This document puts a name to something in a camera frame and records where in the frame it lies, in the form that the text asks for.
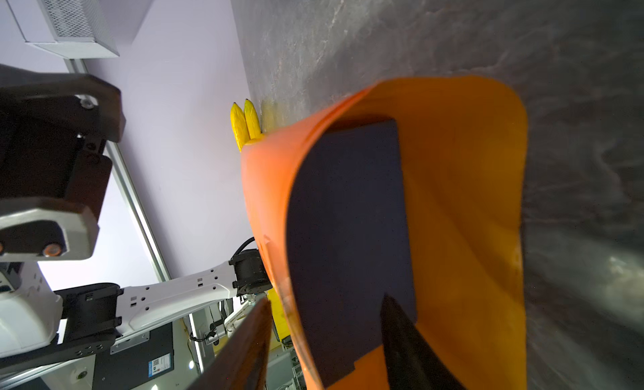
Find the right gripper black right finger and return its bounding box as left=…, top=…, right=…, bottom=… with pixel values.
left=380, top=294, right=464, bottom=389

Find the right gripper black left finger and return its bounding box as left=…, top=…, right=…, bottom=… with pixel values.
left=189, top=299, right=273, bottom=390

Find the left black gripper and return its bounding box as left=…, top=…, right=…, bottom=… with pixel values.
left=1, top=66, right=126, bottom=217

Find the dark blue gift box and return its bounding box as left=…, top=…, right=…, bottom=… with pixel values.
left=286, top=120, right=417, bottom=386

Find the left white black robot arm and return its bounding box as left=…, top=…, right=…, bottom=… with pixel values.
left=1, top=66, right=271, bottom=375

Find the white mesh square basket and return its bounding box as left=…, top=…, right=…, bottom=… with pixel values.
left=6, top=0, right=119, bottom=60

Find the yellow banana bunch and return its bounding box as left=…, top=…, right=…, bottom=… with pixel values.
left=230, top=99, right=264, bottom=151

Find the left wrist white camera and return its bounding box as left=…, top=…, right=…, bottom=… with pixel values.
left=1, top=197, right=99, bottom=263

